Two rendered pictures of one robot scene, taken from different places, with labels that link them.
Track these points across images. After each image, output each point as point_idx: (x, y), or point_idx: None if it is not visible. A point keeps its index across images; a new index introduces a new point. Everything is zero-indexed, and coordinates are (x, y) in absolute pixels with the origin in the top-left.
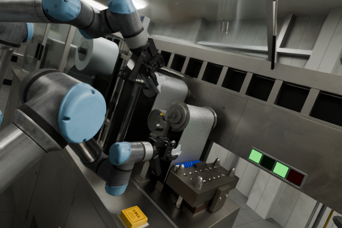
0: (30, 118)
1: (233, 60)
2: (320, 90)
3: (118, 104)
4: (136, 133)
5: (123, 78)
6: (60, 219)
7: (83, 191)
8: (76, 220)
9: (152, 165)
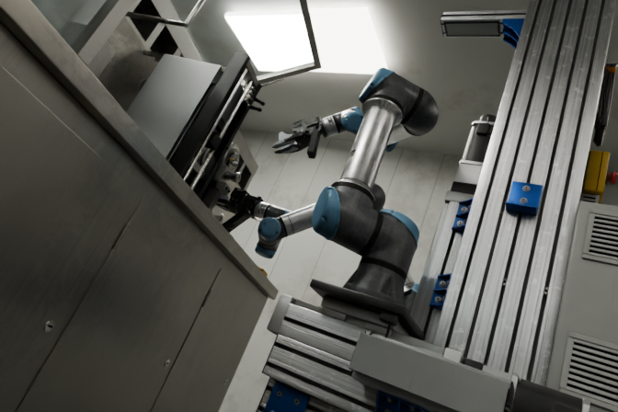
0: None
1: None
2: None
3: (228, 143)
4: None
5: (314, 155)
6: (172, 345)
7: (225, 276)
8: (208, 318)
9: (238, 223)
